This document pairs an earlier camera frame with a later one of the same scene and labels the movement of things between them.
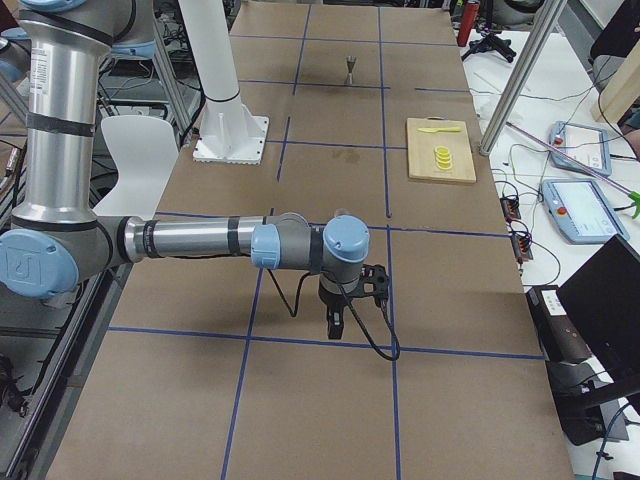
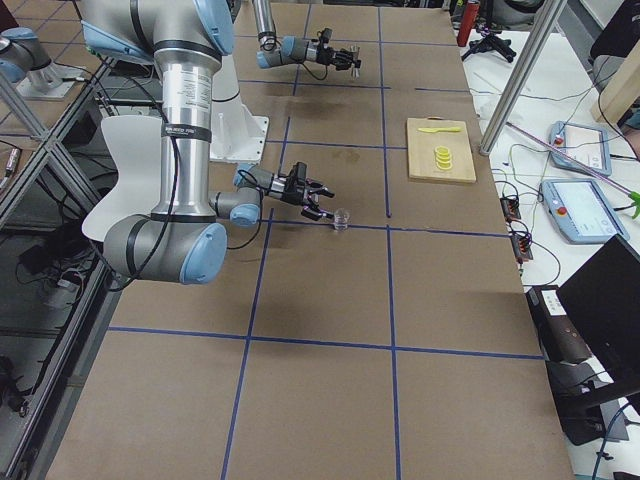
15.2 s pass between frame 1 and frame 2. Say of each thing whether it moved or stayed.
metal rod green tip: stayed
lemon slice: stayed
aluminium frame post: stayed
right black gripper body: moved
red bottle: stayed
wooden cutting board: stayed
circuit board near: stayed
